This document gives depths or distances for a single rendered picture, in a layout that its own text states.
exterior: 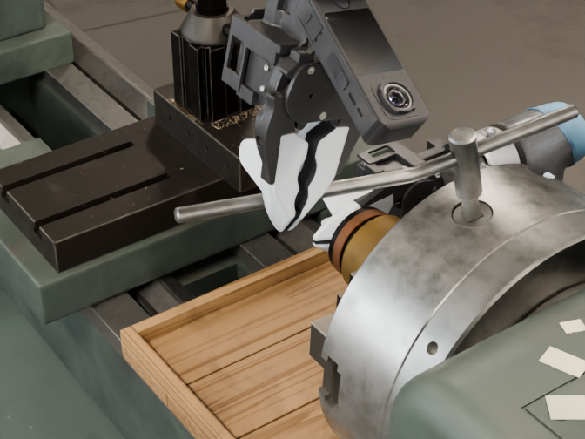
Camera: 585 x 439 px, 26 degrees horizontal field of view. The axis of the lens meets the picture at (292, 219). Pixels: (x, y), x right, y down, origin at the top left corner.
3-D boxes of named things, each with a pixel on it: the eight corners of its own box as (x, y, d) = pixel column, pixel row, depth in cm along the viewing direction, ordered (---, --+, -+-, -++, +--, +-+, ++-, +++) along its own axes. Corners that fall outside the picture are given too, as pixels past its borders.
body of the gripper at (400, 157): (349, 212, 138) (435, 178, 143) (398, 252, 132) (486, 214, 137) (351, 153, 133) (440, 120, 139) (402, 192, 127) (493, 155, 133)
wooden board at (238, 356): (534, 379, 143) (537, 352, 140) (269, 523, 126) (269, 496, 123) (369, 247, 162) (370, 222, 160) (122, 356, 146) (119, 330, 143)
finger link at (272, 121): (292, 170, 95) (316, 63, 91) (306, 180, 94) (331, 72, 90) (241, 177, 92) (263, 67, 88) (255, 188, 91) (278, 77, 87)
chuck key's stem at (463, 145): (480, 226, 108) (468, 121, 100) (492, 241, 106) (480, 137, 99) (457, 235, 108) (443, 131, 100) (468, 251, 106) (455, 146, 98)
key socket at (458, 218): (483, 219, 109) (480, 195, 107) (501, 243, 106) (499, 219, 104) (447, 233, 108) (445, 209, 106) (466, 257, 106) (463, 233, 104)
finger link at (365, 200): (350, 224, 130) (416, 198, 134) (360, 233, 128) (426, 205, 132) (352, 186, 127) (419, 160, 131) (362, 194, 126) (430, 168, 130)
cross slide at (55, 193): (350, 158, 168) (351, 129, 166) (57, 273, 148) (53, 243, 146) (272, 101, 180) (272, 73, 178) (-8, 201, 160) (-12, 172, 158)
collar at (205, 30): (258, 34, 155) (258, 12, 153) (203, 52, 151) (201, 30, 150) (223, 10, 160) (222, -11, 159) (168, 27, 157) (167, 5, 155)
